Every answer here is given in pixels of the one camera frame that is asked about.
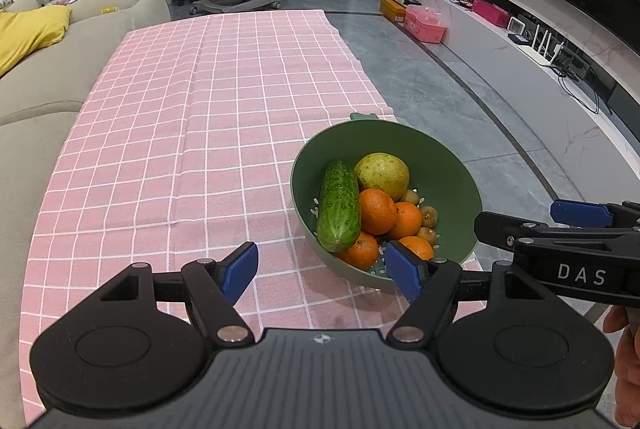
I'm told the person's right hand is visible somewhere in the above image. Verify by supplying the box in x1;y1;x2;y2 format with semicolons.
602;306;640;429

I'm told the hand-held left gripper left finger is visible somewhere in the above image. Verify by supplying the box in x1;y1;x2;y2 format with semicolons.
99;241;260;346

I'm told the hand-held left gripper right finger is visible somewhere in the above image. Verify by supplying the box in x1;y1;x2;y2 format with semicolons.
383;240;551;346

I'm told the pink plastic box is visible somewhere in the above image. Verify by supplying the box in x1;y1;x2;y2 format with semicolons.
403;5;449;44

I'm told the beige sofa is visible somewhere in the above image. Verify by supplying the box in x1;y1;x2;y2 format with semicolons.
0;0;172;429

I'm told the yellow-green pear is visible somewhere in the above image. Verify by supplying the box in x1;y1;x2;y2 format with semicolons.
354;152;411;202

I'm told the orange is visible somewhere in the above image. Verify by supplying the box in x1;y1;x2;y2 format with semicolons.
385;201;424;241
336;231;381;272
359;189;399;236
398;235;435;262

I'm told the white router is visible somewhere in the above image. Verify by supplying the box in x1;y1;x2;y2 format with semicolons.
522;26;566;68

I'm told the pink checked tablecloth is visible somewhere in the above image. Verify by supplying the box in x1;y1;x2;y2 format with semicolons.
19;9;488;420

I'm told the orange box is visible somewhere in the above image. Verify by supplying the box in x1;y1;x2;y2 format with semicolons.
379;0;407;22

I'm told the grey marble television cabinet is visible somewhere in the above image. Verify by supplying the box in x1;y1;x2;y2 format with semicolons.
385;0;640;210

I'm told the green cucumber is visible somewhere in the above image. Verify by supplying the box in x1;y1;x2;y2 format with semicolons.
316;159;362;254

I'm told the green colander bowl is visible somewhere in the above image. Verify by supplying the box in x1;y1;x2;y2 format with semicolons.
290;113;484;294

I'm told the yellow cushion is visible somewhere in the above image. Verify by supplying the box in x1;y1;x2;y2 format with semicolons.
0;5;73;78

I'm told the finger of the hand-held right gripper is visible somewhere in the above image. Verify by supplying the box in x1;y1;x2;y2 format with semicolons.
549;199;640;230
473;211;640;255

